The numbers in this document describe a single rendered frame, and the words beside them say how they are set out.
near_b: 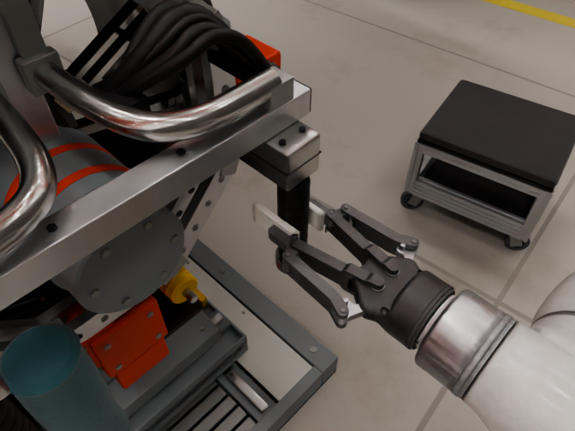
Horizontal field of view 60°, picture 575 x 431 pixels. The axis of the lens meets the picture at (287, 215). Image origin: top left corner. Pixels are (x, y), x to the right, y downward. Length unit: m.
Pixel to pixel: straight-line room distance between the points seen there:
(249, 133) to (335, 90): 1.82
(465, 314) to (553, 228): 1.42
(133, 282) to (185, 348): 0.65
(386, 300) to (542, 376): 0.15
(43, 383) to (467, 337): 0.44
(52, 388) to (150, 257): 0.18
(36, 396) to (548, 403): 0.50
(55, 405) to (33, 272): 0.28
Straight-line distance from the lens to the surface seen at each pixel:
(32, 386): 0.63
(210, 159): 0.45
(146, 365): 0.97
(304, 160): 0.50
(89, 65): 0.71
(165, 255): 0.56
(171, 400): 1.21
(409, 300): 0.49
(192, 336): 1.20
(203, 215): 0.81
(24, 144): 0.44
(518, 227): 1.64
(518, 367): 0.47
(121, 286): 0.55
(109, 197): 0.42
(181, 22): 0.50
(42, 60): 0.54
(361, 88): 2.31
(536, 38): 2.94
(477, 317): 0.48
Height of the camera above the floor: 1.26
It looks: 48 degrees down
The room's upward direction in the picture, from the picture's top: straight up
